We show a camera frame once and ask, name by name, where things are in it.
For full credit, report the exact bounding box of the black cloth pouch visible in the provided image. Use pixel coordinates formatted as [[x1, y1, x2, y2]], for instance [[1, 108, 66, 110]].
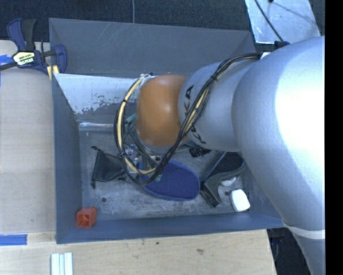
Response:
[[90, 146, 127, 189]]

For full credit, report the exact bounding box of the blue fabric slipper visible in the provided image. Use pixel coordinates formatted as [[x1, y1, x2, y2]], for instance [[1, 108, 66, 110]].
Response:
[[139, 159, 202, 202]]

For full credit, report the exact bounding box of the black and grey tool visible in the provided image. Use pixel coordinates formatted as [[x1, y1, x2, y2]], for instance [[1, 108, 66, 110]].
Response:
[[199, 151, 246, 208]]

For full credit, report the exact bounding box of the red cube block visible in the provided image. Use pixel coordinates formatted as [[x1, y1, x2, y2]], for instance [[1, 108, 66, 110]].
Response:
[[76, 207, 98, 229]]

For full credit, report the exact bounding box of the white rounded block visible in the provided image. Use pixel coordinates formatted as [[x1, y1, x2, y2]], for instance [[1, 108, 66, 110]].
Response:
[[229, 188, 251, 213]]

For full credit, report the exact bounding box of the pale wood board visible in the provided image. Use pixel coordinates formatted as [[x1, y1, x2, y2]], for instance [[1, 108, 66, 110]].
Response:
[[0, 66, 57, 235]]

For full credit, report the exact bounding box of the grey metal bin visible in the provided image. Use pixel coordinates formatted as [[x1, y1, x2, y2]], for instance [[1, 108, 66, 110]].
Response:
[[48, 18, 285, 245]]

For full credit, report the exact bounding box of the black cylinder on white bracket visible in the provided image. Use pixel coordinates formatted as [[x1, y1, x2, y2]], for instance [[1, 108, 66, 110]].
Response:
[[183, 143, 212, 158]]

